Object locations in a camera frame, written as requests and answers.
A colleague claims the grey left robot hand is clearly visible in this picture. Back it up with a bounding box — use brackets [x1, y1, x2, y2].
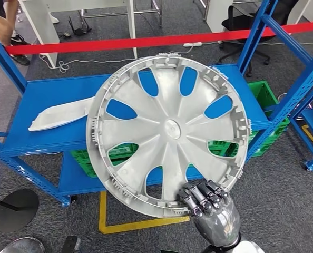
[61, 236, 81, 253]

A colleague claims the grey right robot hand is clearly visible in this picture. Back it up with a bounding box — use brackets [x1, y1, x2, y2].
[177, 180, 241, 249]

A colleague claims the grey plastic wheel hubcap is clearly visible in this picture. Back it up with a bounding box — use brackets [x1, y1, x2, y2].
[86, 52, 252, 219]

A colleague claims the white plastic trim part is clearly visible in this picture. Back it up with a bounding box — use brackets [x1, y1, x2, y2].
[28, 96, 95, 132]

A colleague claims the chrome round base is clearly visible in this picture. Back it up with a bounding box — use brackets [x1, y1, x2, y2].
[0, 237, 46, 253]

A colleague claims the chrome stanchion base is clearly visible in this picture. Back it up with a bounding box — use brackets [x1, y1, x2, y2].
[278, 92, 313, 121]

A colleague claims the black office chair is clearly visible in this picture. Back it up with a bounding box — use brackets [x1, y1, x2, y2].
[217, 0, 300, 77]

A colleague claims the white partition desk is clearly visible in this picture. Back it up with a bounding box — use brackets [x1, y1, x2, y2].
[193, 0, 264, 34]

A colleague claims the red barrier belt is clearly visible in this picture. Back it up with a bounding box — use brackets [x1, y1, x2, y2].
[0, 21, 313, 79]

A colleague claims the person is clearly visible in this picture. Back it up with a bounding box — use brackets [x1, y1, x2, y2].
[0, 0, 31, 66]

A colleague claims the black round base plate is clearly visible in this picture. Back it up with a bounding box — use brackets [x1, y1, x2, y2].
[0, 188, 40, 234]

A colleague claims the white floor cable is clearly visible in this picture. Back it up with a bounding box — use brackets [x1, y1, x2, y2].
[39, 43, 220, 74]

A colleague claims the steel table frame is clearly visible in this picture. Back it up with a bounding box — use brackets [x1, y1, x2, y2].
[78, 0, 163, 28]

